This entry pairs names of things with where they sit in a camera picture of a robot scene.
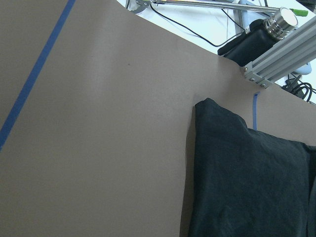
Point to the black graphic t-shirt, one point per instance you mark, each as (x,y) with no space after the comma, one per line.
(248,183)

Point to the black bottle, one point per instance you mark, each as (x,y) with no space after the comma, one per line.
(262,35)

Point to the aluminium frame post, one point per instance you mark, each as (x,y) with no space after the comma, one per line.
(289,54)

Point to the metal reacher grabber tool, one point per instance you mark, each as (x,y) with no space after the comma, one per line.
(137,6)

